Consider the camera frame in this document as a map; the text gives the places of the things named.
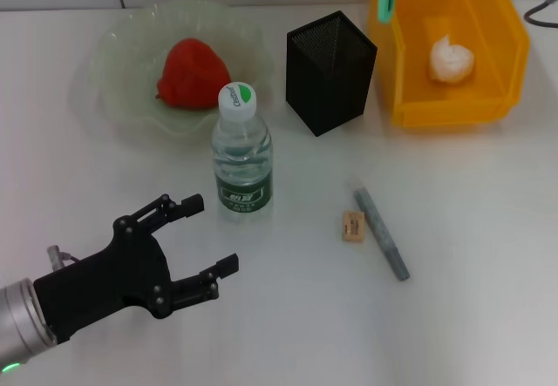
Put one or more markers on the grey marker pen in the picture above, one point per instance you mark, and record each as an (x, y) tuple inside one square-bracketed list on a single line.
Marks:
[(379, 229)]

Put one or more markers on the tan eraser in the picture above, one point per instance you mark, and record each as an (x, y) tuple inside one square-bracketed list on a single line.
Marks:
[(353, 227)]

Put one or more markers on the clear green-label water bottle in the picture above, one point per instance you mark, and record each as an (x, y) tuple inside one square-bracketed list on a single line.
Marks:
[(242, 177)]

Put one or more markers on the red orange fruit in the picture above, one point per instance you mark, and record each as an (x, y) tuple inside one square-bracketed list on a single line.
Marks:
[(196, 72)]

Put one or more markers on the black mesh pen holder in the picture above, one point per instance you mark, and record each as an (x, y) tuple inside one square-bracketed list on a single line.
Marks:
[(331, 90)]

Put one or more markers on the yellow plastic bin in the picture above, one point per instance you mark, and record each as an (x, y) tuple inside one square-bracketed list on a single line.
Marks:
[(479, 11)]

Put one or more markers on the white paper ball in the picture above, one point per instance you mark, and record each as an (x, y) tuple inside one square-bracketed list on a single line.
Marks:
[(451, 61)]

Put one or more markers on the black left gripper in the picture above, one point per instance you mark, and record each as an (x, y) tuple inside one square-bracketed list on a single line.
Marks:
[(113, 281)]

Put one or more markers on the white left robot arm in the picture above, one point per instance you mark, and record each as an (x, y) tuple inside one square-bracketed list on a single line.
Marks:
[(22, 316)]

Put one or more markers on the pale green glass fruit plate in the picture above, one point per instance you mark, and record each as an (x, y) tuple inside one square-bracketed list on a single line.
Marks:
[(126, 46)]

